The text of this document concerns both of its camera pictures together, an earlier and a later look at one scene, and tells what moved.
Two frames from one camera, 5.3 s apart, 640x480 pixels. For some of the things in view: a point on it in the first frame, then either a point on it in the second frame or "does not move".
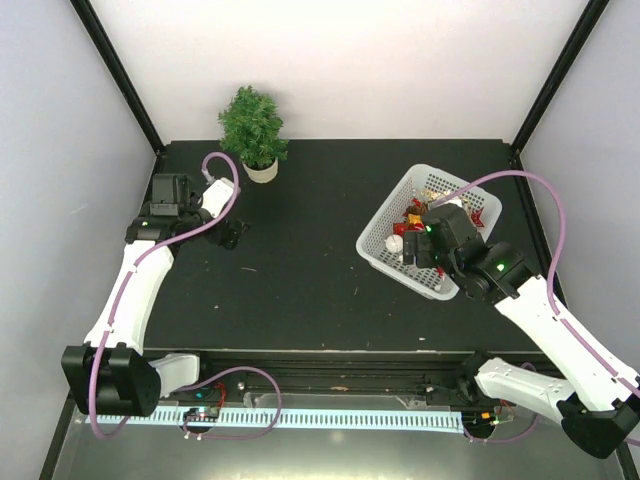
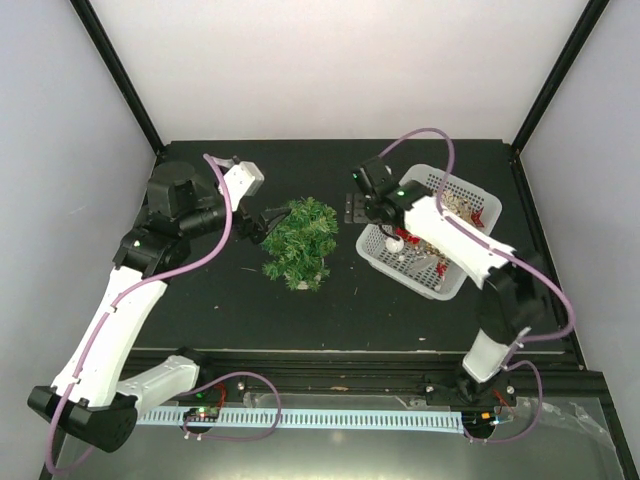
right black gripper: (421, 257) → (354, 213)
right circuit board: (478, 418) does not move
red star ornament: (476, 216) does not move
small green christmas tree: (253, 131) → (299, 244)
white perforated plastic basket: (484, 209) does not move
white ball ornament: (394, 243) does not move
